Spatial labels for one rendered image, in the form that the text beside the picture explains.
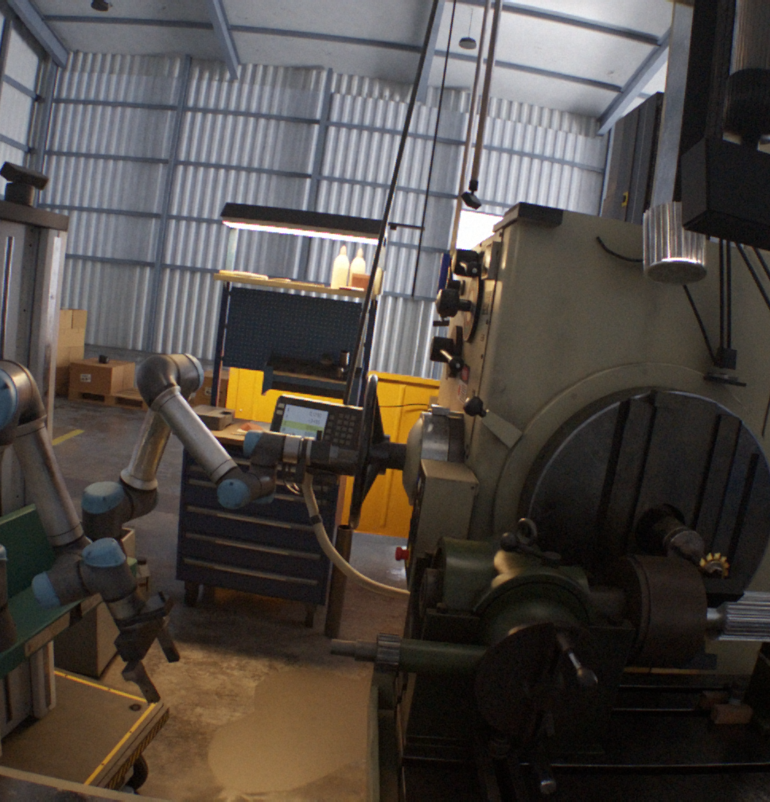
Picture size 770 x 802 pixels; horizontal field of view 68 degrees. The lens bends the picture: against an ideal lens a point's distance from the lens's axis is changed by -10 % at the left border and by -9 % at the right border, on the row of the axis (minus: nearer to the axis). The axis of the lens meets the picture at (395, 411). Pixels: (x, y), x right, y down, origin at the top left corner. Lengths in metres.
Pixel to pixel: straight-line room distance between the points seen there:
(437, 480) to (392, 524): 3.09
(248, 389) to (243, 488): 2.60
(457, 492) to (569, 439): 0.24
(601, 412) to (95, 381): 7.79
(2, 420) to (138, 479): 0.80
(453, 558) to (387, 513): 3.31
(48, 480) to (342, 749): 1.64
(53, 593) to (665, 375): 1.29
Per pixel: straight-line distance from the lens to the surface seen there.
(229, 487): 1.57
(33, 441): 1.36
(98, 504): 1.84
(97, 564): 1.27
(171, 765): 2.46
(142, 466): 1.90
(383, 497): 4.22
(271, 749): 2.54
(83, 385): 8.69
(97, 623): 2.66
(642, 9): 12.89
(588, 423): 1.23
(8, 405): 1.19
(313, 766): 2.49
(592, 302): 1.32
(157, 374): 1.68
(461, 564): 0.95
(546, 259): 1.30
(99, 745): 2.05
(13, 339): 1.73
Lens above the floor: 1.63
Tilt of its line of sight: 9 degrees down
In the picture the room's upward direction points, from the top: 8 degrees clockwise
